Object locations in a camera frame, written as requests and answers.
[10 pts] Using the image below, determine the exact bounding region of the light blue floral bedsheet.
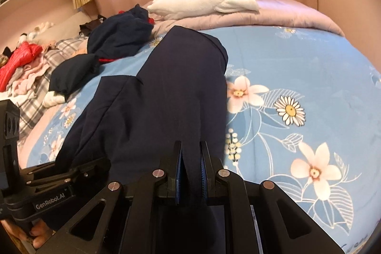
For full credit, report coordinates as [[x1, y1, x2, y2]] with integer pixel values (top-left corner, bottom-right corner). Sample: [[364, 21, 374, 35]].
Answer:
[[26, 25, 381, 254]]

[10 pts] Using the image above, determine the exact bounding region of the lilac folded quilt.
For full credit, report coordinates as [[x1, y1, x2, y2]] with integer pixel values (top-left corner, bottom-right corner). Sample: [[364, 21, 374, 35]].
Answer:
[[150, 0, 345, 38]]

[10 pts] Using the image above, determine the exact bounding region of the plaid grey cloth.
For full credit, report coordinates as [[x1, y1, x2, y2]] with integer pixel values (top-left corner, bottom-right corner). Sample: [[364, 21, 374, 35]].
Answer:
[[1, 37, 88, 140]]

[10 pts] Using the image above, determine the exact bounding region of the person's left hand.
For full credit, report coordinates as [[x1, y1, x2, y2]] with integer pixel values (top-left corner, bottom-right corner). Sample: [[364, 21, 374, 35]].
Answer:
[[1, 219, 54, 249]]

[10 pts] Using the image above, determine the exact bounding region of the beige pillow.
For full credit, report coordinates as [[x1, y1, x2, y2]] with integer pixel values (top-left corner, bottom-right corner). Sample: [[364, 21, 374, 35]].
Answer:
[[32, 12, 91, 45]]

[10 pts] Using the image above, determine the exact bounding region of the black small garment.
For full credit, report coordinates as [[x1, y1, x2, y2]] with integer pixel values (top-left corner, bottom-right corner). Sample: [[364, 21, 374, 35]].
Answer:
[[80, 15, 106, 37]]

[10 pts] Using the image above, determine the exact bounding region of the navy garment with red trim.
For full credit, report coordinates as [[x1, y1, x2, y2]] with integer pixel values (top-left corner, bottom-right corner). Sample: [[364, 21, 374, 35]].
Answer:
[[48, 5, 154, 98]]

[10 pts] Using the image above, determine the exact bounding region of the dark navy collared shirt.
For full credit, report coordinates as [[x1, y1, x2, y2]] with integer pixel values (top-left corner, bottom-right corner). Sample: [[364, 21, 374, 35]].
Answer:
[[55, 26, 228, 253]]

